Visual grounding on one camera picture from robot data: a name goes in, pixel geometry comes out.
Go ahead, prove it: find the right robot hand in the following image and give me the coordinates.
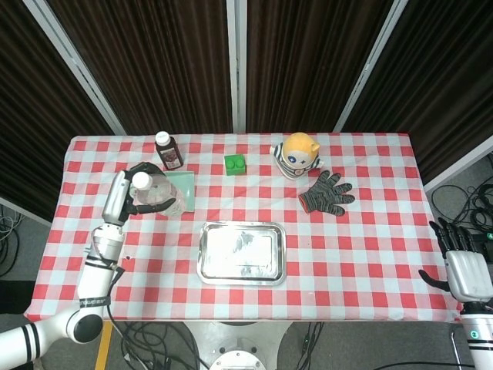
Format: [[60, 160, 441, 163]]
[[418, 217, 493, 304]]

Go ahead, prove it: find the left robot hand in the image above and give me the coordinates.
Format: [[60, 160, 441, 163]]
[[101, 161, 176, 227]]

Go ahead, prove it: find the clear plastic water bottle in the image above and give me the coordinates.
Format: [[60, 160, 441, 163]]
[[130, 171, 186, 218]]

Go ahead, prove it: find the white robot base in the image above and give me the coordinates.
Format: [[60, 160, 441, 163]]
[[180, 321, 294, 370]]

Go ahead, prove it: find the dark red juice bottle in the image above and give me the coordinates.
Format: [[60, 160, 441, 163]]
[[154, 130, 184, 171]]

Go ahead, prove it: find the stainless steel tray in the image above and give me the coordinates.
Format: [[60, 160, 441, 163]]
[[196, 220, 288, 288]]

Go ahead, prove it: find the black box green light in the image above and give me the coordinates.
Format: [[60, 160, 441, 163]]
[[471, 230, 493, 256]]

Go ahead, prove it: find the mint green plastic scoop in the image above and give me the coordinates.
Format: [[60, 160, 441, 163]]
[[163, 170, 196, 213]]

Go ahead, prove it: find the dark brown partition panel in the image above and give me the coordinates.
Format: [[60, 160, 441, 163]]
[[0, 0, 117, 224], [246, 0, 394, 134], [47, 0, 234, 136], [346, 0, 493, 183]]

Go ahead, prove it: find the red white checkered tablecloth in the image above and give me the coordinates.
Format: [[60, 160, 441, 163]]
[[23, 133, 464, 325]]

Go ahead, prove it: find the green toy building block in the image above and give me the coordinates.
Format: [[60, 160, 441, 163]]
[[223, 153, 248, 177]]

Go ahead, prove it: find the grey knitted work glove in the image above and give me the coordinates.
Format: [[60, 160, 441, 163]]
[[298, 169, 357, 217]]

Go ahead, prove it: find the yellow plush toy striped shirt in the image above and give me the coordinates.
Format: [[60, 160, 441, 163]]
[[270, 131, 325, 180]]

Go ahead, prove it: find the black floor cable bundle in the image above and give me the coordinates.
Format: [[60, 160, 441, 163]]
[[0, 203, 25, 279], [430, 180, 493, 233], [102, 321, 202, 370]]

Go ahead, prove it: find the grey metal partition post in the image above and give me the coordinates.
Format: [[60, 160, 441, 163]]
[[226, 0, 248, 134], [22, 0, 127, 136], [332, 0, 410, 134]]

